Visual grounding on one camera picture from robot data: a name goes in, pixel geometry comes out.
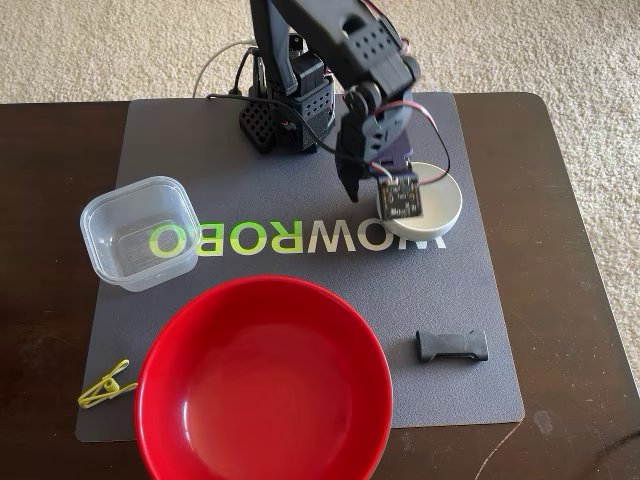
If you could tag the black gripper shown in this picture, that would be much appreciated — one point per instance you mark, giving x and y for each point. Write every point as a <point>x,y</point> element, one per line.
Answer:
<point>350,172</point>

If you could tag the white round dish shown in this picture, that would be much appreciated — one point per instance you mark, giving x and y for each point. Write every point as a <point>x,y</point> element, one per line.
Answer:
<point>440,200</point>

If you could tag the black plastic buckle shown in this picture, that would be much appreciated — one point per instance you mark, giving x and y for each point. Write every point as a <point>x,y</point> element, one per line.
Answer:
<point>450,342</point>

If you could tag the clear square plastic container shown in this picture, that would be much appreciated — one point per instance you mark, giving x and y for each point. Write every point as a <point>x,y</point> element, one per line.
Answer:
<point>100,225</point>

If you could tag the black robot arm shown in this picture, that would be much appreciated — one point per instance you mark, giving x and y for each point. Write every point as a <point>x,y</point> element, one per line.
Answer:
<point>350,30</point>

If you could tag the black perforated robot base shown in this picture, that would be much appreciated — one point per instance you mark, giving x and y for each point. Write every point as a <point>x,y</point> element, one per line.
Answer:
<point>310,100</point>

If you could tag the red bowl black outside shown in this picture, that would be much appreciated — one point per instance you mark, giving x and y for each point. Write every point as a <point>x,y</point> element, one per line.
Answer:
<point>260,390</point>

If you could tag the grey WOWROBO printed mat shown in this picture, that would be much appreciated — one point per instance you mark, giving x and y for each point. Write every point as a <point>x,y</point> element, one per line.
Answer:
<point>425,300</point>

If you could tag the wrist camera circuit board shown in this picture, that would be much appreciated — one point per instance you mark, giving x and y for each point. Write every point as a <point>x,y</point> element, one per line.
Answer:
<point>400,197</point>

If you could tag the grey-blue camera mount bracket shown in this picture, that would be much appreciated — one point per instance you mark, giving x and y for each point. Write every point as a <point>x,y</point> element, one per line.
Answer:
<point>397,150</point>

